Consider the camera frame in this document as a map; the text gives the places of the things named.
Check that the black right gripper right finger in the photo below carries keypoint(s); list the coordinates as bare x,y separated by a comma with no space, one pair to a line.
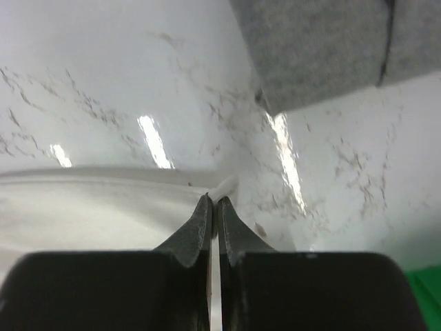
264,289

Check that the folded grey t shirt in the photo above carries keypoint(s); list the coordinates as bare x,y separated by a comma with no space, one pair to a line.
306,52

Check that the green plastic bin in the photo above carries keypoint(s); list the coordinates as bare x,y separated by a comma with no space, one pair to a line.
426,286

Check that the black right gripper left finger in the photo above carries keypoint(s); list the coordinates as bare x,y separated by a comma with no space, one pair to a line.
167,288

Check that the white red printed t shirt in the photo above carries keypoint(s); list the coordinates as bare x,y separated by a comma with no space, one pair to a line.
71,210

